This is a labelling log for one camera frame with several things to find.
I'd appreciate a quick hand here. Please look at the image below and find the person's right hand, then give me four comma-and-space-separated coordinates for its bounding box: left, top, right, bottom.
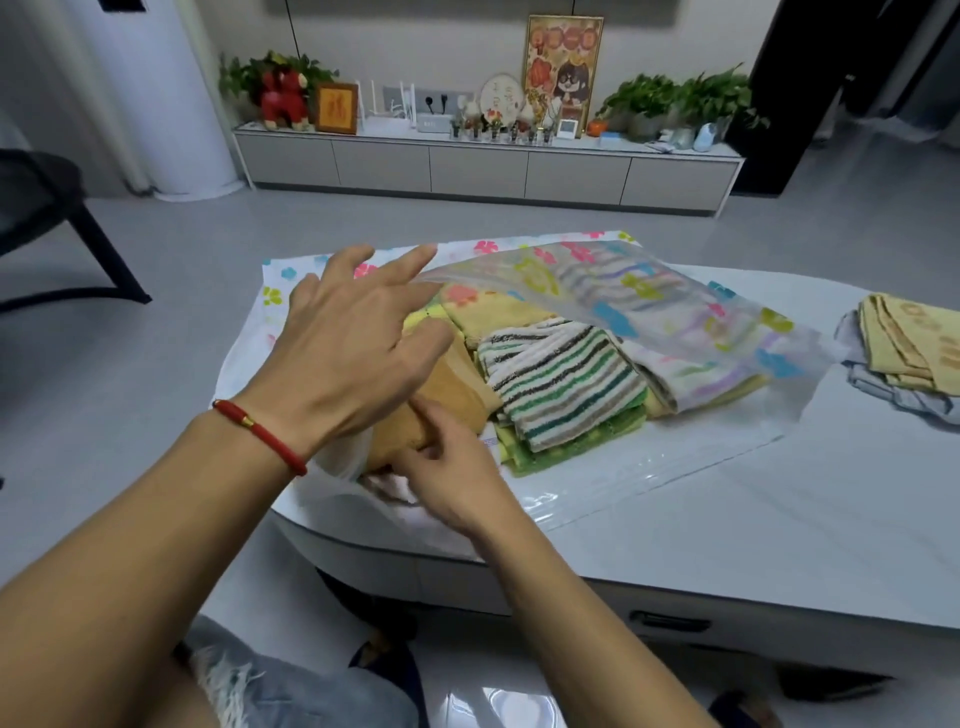
388, 393, 522, 543

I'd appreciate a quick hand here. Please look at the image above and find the person's left hand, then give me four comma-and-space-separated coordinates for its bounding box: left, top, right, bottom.
225, 242, 456, 474

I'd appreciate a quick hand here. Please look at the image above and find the orange towel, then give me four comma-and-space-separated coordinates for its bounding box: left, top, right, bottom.
360, 341, 504, 474

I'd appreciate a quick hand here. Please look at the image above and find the clear floral plastic storage bag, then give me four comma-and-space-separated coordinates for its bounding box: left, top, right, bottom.
213, 231, 845, 534

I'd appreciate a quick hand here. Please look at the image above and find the person's right forearm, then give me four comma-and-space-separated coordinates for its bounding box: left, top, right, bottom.
468, 506, 721, 728

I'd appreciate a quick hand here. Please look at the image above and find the person's left forearm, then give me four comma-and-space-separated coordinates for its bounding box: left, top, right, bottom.
0, 412, 301, 728

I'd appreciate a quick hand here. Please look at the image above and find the lime yellow towel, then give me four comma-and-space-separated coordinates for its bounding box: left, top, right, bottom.
401, 300, 451, 339

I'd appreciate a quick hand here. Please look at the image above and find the yellow patterned towel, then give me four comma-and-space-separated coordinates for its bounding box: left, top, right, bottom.
438, 288, 571, 350

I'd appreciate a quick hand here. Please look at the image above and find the green black striped towel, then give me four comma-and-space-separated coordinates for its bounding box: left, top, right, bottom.
476, 318, 650, 455

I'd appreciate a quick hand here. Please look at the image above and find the white router with antennas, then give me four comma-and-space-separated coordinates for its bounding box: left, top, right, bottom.
356, 78, 417, 138

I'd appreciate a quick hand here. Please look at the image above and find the small orange framed picture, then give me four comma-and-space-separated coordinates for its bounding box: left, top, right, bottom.
313, 81, 360, 136

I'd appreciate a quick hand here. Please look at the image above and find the white low cabinet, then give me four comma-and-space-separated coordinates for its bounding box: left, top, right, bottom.
232, 120, 746, 219

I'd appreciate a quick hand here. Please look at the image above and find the red plush toy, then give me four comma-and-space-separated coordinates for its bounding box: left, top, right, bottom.
258, 69, 312, 132

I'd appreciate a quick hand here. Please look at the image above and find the row of small figurines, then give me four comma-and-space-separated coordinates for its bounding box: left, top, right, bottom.
450, 108, 556, 147

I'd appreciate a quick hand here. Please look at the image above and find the green leafy plant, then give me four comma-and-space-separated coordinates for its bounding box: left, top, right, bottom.
217, 51, 339, 121

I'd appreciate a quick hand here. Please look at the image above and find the black slipper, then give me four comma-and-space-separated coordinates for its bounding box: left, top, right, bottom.
708, 690, 766, 728
348, 633, 429, 728

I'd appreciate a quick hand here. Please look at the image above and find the round embroidered fan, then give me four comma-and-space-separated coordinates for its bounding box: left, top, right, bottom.
478, 72, 526, 125

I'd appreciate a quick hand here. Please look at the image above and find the white standing air conditioner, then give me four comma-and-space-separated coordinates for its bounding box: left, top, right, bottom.
63, 0, 249, 204

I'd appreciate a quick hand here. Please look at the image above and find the person's jeans leg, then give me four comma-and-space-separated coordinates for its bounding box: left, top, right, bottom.
176, 615, 421, 728

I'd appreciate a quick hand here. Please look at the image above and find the pastel striped towel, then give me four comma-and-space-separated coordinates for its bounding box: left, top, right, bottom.
555, 255, 774, 417

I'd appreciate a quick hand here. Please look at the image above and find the tall framed cartoon picture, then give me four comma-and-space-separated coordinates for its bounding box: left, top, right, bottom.
521, 13, 605, 136

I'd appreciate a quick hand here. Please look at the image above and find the black chair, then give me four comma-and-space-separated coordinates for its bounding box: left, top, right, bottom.
0, 148, 153, 316

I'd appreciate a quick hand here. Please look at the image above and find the bushy green potted plant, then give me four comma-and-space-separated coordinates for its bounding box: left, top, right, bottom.
596, 73, 680, 144

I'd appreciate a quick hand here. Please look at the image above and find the trailing green potted plant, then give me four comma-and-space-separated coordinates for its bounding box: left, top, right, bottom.
675, 63, 770, 140

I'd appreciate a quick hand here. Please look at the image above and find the white table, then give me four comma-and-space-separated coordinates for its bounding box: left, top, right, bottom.
266, 262, 960, 676

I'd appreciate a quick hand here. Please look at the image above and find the grey blue cloth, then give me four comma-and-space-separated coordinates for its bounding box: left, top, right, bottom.
834, 307, 960, 427

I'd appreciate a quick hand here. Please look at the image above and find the folded yellow towel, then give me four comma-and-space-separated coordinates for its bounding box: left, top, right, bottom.
857, 292, 960, 399

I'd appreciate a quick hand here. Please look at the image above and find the red cord bracelet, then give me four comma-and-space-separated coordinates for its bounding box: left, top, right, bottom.
212, 399, 309, 477

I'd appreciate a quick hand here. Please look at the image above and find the grey wall socket panel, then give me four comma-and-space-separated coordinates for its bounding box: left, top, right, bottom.
382, 86, 477, 117

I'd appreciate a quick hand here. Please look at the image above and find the dark doorway frame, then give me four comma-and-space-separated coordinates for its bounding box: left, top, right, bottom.
731, 0, 960, 198

